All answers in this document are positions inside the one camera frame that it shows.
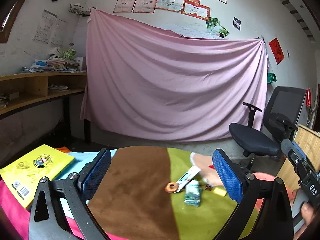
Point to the colourful patchwork table mat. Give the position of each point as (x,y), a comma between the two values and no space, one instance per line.
(131,202)

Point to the person's right hand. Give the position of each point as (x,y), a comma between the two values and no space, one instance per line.
(308,214)

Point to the yellow book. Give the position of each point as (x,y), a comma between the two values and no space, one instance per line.
(23,175)

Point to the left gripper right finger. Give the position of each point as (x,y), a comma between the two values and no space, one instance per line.
(274,220)

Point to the teal white tissue pack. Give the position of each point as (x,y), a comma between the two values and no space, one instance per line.
(192,195)

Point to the pile of papers on shelf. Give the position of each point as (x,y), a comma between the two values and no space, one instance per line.
(64,61)

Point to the pink hanging sheet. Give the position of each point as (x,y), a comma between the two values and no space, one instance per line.
(154,84)

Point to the yellow sticky wrapper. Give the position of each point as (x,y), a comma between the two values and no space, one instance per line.
(219,191)

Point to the black office chair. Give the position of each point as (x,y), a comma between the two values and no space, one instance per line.
(280,119)

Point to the red paper wall sign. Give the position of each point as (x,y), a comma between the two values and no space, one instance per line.
(276,50)

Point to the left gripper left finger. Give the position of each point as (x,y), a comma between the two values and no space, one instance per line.
(47,218)

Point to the wooden wall shelf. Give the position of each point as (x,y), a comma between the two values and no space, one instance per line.
(33,89)

